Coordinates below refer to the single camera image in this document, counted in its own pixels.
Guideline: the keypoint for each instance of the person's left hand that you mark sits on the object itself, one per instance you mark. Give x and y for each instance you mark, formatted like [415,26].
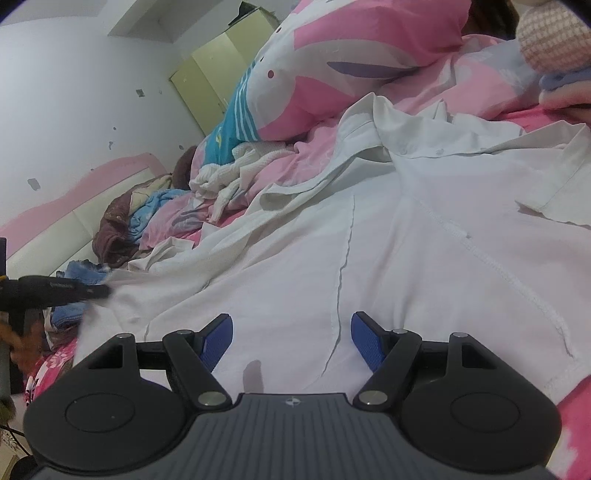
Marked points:
[25,344]

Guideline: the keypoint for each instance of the light blue cloth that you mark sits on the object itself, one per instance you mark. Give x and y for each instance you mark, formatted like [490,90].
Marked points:
[147,210]

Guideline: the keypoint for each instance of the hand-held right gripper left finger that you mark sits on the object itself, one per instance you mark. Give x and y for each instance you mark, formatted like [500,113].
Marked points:
[217,341]

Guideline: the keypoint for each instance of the lavender folded cloth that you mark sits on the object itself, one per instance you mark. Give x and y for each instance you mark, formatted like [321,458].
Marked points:
[565,82]

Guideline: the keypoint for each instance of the white knit sweater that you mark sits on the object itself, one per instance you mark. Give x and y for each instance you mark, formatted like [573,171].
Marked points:
[231,175]

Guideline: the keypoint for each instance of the white shirt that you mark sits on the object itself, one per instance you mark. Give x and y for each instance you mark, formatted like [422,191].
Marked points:
[415,277]

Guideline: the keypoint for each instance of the dark bundle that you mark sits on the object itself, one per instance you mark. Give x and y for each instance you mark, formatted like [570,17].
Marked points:
[254,7]

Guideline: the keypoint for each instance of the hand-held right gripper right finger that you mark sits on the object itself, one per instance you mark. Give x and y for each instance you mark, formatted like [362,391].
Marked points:
[364,341]

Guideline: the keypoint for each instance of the brown wooden door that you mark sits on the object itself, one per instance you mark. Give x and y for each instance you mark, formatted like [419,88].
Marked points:
[494,18]

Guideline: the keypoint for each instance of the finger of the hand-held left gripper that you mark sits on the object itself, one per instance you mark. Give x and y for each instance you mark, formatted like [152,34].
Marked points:
[90,291]

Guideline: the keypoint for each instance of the pink knit folded sweater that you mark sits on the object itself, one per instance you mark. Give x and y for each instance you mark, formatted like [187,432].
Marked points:
[554,32]

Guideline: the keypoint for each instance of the yellow-green wardrobe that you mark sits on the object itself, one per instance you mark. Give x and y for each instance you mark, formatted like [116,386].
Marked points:
[207,78]

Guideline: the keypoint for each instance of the pink white printed pillow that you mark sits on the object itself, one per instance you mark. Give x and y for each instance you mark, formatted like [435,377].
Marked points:
[300,83]

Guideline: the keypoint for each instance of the pile of crumpled clothes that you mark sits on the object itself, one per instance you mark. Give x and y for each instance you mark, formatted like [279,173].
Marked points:
[111,226]

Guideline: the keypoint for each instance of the blue denim jeans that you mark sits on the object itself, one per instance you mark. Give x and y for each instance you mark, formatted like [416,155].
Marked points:
[83,270]

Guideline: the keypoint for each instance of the pink printed quilt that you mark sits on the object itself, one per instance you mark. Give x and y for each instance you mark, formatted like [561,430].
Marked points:
[471,78]

